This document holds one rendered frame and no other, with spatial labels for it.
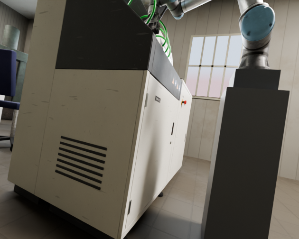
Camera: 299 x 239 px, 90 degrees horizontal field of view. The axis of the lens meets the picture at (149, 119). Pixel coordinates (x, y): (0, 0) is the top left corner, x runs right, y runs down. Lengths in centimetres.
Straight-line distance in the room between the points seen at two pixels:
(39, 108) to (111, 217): 72
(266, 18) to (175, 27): 316
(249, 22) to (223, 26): 294
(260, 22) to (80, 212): 114
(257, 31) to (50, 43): 106
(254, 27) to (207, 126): 249
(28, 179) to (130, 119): 75
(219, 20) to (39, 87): 346
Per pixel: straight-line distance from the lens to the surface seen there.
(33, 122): 111
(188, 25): 387
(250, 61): 93
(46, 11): 129
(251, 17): 87
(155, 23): 117
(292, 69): 365
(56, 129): 95
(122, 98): 67
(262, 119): 81
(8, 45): 590
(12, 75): 238
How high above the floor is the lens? 58
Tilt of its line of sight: 1 degrees up
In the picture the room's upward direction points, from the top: 9 degrees clockwise
